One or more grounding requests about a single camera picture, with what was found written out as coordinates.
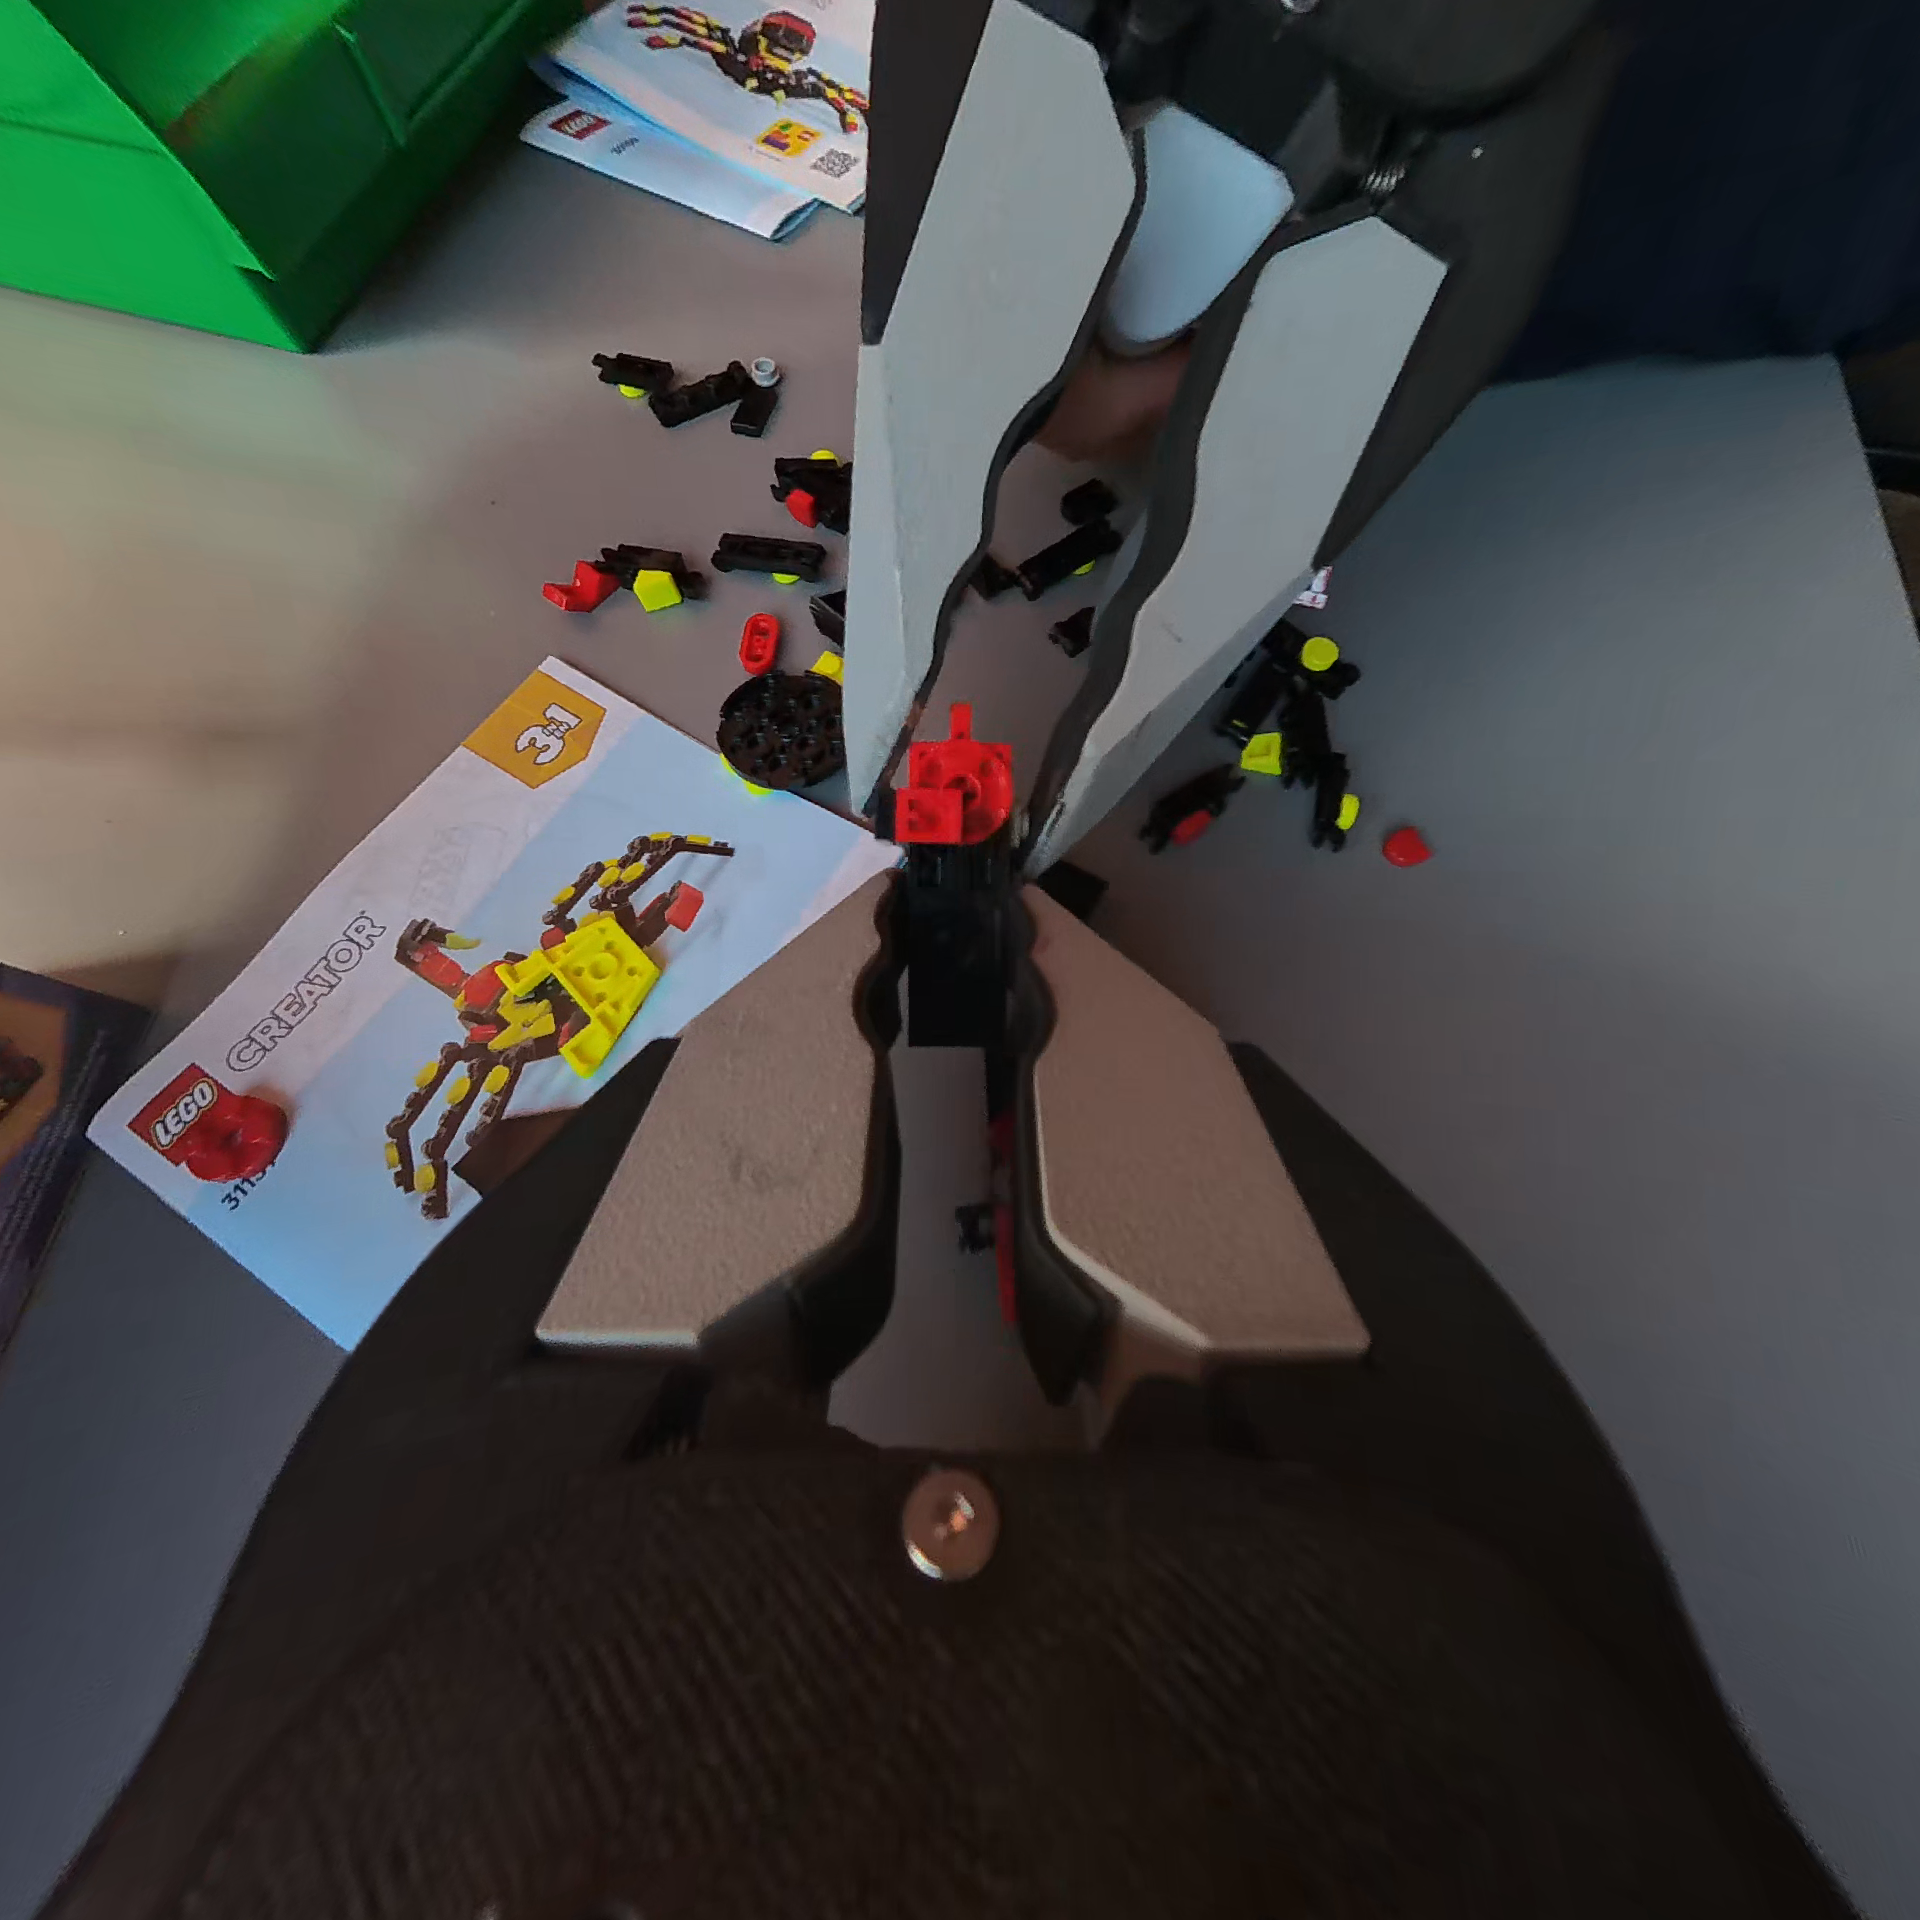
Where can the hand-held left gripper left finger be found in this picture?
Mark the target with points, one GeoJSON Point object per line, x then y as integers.
{"type": "Point", "coordinates": [734, 1195]}

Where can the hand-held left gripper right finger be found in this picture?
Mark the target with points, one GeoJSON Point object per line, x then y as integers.
{"type": "Point", "coordinates": [1180, 1195]}

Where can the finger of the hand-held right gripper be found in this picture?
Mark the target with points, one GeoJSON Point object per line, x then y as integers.
{"type": "Point", "coordinates": [972, 330]}
{"type": "Point", "coordinates": [1289, 449]}

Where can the red yellow black lego model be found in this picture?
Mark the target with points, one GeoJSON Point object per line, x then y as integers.
{"type": "Point", "coordinates": [948, 899]}

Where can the pile of lego pieces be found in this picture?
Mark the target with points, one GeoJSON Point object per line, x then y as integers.
{"type": "Point", "coordinates": [784, 726]}

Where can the person's right forearm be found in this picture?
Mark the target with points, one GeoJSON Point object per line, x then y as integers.
{"type": "Point", "coordinates": [1737, 177]}

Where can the purple lego set box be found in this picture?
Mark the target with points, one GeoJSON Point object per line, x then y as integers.
{"type": "Point", "coordinates": [51, 1141]}

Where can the person's right hand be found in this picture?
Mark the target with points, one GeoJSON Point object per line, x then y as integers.
{"type": "Point", "coordinates": [1112, 385]}

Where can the closed instruction booklet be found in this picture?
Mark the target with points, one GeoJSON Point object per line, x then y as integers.
{"type": "Point", "coordinates": [686, 107]}

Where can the open spider instruction booklet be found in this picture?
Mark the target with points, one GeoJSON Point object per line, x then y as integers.
{"type": "Point", "coordinates": [329, 1055]}

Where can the green plastic bin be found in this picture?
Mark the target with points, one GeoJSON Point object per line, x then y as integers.
{"type": "Point", "coordinates": [245, 133]}

